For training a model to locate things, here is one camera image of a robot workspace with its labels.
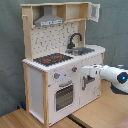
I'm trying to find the grey toy sink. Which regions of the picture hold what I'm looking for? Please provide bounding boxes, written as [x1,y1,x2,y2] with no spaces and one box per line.
[66,47,94,56]

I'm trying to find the grey range hood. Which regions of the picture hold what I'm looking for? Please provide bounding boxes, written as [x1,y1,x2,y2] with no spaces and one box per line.
[35,6,64,27]

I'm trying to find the red oven knob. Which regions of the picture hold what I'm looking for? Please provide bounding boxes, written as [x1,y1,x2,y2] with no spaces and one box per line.
[71,66,78,73]
[54,73,60,79]

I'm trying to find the right red oven knob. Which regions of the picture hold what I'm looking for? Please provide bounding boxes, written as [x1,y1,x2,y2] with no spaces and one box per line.
[71,66,78,73]

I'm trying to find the oven door with window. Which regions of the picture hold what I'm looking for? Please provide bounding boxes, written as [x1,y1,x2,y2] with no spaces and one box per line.
[55,81,74,112]

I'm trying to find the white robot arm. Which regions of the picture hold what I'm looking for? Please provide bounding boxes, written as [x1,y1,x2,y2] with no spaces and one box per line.
[81,65,128,95]

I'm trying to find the left red oven knob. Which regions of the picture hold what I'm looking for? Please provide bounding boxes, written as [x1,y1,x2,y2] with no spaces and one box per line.
[54,73,60,79]

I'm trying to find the white fridge door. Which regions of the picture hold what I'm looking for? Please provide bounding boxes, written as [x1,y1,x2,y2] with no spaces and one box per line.
[80,54,102,106]

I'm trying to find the black toy faucet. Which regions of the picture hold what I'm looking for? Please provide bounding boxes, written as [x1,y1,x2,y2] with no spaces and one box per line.
[67,33,82,49]

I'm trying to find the wooden toy kitchen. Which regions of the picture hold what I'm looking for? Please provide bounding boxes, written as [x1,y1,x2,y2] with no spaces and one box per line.
[22,2,105,128]

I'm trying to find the black stovetop red burners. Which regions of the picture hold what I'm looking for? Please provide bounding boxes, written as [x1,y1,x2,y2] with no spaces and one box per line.
[34,53,71,66]

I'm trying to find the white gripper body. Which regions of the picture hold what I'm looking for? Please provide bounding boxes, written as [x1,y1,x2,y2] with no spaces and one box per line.
[81,65,102,78]

